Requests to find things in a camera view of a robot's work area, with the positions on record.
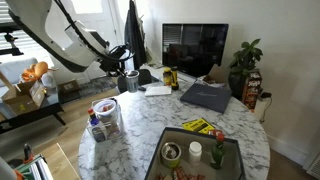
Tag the red snack packet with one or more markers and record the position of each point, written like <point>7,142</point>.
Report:
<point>180,174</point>
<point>196,177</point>

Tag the small cardboard box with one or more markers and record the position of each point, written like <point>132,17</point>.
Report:
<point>69,86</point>

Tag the black flat screen television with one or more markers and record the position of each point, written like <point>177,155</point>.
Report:
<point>196,50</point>

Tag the white television stand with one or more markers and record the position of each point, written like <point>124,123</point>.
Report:
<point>156,70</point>

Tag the white paper napkin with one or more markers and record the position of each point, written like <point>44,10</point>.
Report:
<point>158,91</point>

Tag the blue cap bottle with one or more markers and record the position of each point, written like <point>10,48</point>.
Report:
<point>97,131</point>

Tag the silver metal cup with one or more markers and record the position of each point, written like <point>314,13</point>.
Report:
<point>132,83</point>

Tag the black remote control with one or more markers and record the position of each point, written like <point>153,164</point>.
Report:
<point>142,88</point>

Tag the orange game box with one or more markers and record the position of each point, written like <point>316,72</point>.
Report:
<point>251,91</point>

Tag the clear plastic bin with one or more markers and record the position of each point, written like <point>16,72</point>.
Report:
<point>113,131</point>

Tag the dark plant pot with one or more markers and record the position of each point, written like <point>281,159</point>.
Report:
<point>237,85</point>

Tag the brown cardboard piece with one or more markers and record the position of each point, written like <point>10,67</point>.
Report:
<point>216,73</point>

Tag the white wall heater grille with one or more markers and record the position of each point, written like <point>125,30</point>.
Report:
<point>314,166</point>

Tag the red ketchup packet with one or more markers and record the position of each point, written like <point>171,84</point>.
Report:
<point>215,132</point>

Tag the dark blue flat box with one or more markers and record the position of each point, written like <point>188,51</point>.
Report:
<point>206,97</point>

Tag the dark hanging coat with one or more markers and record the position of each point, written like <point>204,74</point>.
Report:
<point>134,36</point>

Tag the yellow black flashlight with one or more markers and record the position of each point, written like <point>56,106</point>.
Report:
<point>174,79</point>

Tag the white binders stack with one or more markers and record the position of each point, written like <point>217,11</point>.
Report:
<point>36,170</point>

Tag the orange plush toy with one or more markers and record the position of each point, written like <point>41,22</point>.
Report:
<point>36,70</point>

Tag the green leafy plant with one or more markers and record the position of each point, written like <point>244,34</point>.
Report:
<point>246,56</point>

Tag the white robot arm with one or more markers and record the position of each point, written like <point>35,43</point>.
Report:
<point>50,30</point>

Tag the white pill bottle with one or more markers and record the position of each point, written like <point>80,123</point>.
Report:
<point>195,154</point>

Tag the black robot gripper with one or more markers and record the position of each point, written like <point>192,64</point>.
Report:
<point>113,65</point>

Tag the yellow lid vitamin bottle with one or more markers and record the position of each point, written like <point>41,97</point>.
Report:
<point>167,77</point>

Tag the grey couch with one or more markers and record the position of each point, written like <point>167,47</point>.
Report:
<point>15,68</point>

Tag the black coffee table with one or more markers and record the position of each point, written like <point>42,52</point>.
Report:
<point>33,113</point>

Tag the blue open shoe box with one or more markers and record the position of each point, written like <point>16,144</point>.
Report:
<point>200,136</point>

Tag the open tin can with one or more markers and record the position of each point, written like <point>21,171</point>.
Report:
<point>171,156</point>

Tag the green hot sauce bottle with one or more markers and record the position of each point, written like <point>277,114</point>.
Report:
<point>217,155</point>

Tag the large open cardboard box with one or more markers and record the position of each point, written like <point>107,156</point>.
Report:
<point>23,98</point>

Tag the red cap sauce bottle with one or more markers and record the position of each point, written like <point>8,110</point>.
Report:
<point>90,113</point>

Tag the black camera tripod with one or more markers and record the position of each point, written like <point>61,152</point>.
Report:
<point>10,40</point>

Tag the red black hand tool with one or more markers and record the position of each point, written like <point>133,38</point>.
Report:
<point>27,151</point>

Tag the dark grey rug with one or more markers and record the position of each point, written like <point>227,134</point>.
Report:
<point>96,87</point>

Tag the white plastic cup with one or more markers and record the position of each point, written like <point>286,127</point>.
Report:
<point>105,111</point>

